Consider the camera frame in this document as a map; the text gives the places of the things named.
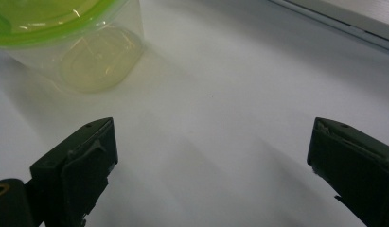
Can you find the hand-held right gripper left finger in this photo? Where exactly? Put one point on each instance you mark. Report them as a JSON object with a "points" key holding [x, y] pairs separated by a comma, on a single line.
{"points": [[78, 176]]}

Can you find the clear plastic container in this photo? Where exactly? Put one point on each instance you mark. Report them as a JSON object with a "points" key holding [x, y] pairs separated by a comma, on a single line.
{"points": [[97, 63]]}

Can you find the green plastic lid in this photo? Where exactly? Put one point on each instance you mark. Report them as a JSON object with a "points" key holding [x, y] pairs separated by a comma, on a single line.
{"points": [[40, 19]]}

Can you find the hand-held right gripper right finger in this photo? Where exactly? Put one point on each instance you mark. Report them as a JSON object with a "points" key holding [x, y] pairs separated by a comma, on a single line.
{"points": [[356, 170]]}

